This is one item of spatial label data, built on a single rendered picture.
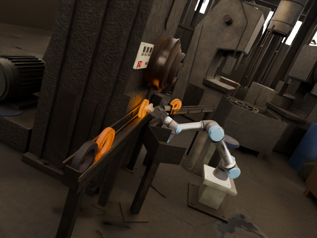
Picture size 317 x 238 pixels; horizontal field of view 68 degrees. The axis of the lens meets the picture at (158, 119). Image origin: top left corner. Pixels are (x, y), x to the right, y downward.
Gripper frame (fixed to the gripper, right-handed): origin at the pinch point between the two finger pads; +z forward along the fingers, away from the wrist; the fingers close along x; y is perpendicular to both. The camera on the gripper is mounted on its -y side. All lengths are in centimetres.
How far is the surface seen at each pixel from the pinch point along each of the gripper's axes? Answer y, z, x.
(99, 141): -1, -1, 78
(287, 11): 327, -121, -862
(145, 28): 52, 25, 26
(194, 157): -42, -73, -77
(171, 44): 51, 12, -6
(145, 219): -63, -56, 31
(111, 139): -4, -3, 64
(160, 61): 37.5, 9.8, 1.4
